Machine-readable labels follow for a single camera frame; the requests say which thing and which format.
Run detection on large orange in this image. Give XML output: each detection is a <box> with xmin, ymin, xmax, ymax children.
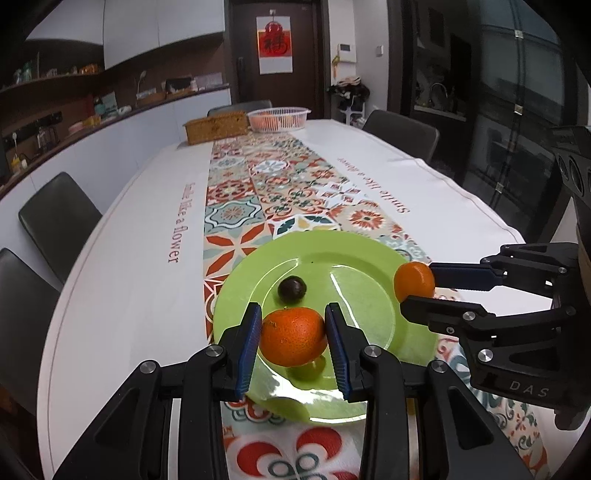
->
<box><xmin>259</xmin><ymin>308</ymin><xmax>329</xmax><ymax>367</ymax></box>

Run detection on dark dining chair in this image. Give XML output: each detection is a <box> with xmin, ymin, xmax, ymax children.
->
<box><xmin>362</xmin><ymin>110</ymin><xmax>440</xmax><ymax>163</ymax></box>
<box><xmin>207</xmin><ymin>100</ymin><xmax>273</xmax><ymax>117</ymax></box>
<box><xmin>0</xmin><ymin>248</ymin><xmax>64</xmax><ymax>416</ymax></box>
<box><xmin>18</xmin><ymin>172</ymin><xmax>103</xmax><ymax>285</ymax></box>

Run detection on white plastic basket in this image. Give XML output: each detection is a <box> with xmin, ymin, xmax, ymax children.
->
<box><xmin>247</xmin><ymin>106</ymin><xmax>312</xmax><ymax>134</ymax></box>

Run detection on patterned table runner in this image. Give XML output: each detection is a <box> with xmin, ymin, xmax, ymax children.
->
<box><xmin>203</xmin><ymin>131</ymin><xmax>553</xmax><ymax>480</ymax></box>

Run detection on woven brown basket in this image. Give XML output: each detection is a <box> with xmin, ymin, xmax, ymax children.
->
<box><xmin>184</xmin><ymin>111</ymin><xmax>250</xmax><ymax>145</ymax></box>

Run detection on white sideboard cabinet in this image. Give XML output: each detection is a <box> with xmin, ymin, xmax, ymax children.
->
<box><xmin>0</xmin><ymin>87</ymin><xmax>232</xmax><ymax>259</ymax></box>

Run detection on small orange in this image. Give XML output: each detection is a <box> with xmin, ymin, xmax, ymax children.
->
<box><xmin>393</xmin><ymin>261</ymin><xmax>436</xmax><ymax>304</ymax></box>

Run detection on oranges in white basket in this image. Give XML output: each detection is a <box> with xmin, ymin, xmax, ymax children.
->
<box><xmin>250</xmin><ymin>113</ymin><xmax>303</xmax><ymax>130</ymax></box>

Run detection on white shoe rack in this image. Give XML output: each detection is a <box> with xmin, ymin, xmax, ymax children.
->
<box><xmin>339</xmin><ymin>96</ymin><xmax>370</xmax><ymax>126</ymax></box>

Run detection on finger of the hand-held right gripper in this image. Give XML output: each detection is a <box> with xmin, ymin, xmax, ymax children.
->
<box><xmin>400</xmin><ymin>295</ymin><xmax>578</xmax><ymax>342</ymax></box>
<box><xmin>429</xmin><ymin>243</ymin><xmax>579</xmax><ymax>296</ymax></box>

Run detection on brown door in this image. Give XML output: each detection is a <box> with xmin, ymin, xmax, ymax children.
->
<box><xmin>228</xmin><ymin>0</ymin><xmax>324</xmax><ymax>121</ymax></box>

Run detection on green plate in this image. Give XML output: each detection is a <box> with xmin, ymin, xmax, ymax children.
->
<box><xmin>213</xmin><ymin>230</ymin><xmax>439</xmax><ymax>421</ymax></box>

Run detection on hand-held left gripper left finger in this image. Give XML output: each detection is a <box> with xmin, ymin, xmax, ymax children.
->
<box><xmin>52</xmin><ymin>302</ymin><xmax>263</xmax><ymax>480</ymax></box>

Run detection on red wall calendar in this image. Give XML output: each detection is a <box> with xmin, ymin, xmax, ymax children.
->
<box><xmin>257</xmin><ymin>15</ymin><xmax>295</xmax><ymax>75</ymax></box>

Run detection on white wall cabinet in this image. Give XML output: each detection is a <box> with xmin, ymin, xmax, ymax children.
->
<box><xmin>25</xmin><ymin>0</ymin><xmax>225</xmax><ymax>71</ymax></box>

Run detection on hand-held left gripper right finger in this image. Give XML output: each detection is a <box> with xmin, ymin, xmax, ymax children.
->
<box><xmin>324</xmin><ymin>303</ymin><xmax>536</xmax><ymax>480</ymax></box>

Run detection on dark round fruit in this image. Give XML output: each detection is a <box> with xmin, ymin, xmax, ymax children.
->
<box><xmin>277</xmin><ymin>276</ymin><xmax>307</xmax><ymax>304</ymax></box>

